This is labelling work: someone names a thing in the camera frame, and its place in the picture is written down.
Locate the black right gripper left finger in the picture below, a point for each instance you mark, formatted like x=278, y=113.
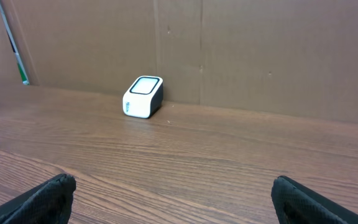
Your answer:
x=49, y=202

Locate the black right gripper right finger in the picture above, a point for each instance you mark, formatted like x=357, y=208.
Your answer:
x=296, y=204

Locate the white barcode scanner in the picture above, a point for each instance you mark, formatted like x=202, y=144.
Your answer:
x=144, y=97

